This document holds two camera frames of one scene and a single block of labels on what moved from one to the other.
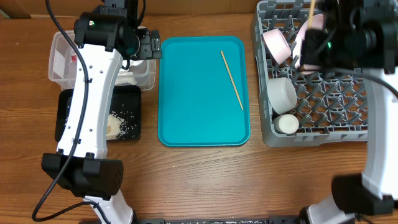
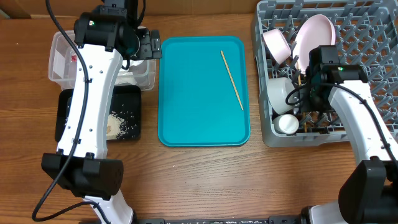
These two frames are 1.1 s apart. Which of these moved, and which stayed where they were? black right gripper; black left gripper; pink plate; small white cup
Moved: black right gripper
Stayed: black left gripper; small white cup; pink plate
